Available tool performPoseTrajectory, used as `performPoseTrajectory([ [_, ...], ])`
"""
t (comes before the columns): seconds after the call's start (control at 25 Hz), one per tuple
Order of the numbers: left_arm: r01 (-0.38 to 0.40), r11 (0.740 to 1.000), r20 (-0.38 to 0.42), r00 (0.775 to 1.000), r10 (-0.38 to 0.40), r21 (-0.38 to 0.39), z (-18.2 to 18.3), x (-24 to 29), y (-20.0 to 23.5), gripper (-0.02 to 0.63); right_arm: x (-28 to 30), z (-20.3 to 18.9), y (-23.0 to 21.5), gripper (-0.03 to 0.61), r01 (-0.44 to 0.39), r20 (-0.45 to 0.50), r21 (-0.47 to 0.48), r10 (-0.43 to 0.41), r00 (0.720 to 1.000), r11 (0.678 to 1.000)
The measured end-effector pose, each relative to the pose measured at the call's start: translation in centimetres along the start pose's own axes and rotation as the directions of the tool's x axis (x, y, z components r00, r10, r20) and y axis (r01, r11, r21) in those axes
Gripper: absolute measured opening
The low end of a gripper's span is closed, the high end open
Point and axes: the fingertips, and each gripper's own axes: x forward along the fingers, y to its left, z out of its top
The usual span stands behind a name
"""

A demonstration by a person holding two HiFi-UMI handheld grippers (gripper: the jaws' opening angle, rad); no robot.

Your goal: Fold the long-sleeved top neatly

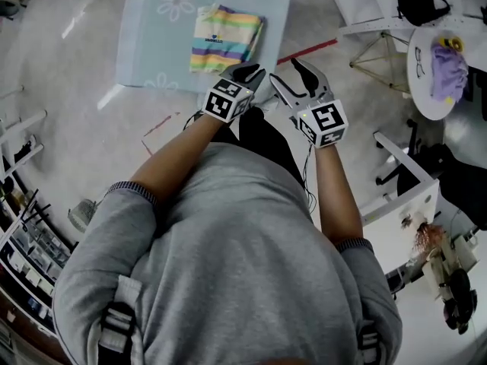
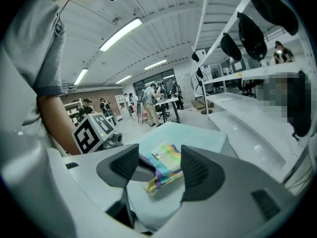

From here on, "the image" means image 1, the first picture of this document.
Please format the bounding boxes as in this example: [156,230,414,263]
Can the round white side table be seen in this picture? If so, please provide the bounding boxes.
[406,27,472,122]

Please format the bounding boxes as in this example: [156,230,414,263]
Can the black hanging cap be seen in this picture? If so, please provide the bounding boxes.
[396,0,452,27]

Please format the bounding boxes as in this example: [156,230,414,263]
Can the small yellow toy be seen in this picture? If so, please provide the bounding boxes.
[437,36,466,52]

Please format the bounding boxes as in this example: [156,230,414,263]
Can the black office chair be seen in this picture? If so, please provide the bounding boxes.
[374,118,487,232]

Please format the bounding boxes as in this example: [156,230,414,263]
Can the black-rimmed glasses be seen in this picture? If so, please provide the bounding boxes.
[413,46,425,80]

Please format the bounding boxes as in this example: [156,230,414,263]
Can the light blue padded table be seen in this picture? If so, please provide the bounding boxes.
[113,0,296,93]

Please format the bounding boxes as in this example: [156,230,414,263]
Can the white frame stand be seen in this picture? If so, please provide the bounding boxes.
[0,85,49,184]

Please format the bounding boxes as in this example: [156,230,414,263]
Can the person's black trousers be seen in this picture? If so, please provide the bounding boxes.
[210,106,307,190]

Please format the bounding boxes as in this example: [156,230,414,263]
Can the person's right forearm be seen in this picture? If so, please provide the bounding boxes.
[313,142,365,245]

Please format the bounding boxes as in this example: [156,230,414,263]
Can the person's white shoe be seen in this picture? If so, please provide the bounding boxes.
[252,88,282,110]

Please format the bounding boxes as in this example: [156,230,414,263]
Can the white cluttered shelf unit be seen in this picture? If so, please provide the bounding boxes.
[0,188,74,340]

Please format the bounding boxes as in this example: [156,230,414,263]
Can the person's grey sweatshirt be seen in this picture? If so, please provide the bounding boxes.
[52,142,404,365]

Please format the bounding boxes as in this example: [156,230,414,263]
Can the black metal rack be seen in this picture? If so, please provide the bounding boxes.
[18,188,53,237]

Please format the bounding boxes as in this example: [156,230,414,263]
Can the pastel striped shirt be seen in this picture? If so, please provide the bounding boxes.
[189,4,266,74]

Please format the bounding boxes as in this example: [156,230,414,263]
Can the grey mesh basket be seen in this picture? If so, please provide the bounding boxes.
[67,199,98,234]

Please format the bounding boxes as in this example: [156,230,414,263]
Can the yellow metal table legs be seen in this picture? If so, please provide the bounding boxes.
[349,31,412,95]

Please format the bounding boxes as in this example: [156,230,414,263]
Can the grey backpack strap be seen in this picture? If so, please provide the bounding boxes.
[96,274,145,365]
[356,317,382,365]

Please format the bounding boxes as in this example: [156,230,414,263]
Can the person's left forearm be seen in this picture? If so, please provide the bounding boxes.
[128,112,226,205]

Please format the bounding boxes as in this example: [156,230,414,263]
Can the crumpled purple cloth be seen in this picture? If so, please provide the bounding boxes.
[430,43,470,104]

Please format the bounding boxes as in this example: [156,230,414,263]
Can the red stick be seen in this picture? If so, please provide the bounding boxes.
[276,38,339,66]

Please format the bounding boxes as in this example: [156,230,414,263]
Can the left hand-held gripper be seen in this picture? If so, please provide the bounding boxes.
[201,62,267,124]

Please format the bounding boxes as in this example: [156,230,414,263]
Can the white square stool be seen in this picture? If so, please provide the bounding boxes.
[358,131,441,278]

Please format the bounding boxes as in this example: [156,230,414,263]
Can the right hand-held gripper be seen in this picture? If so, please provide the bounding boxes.
[269,58,350,150]

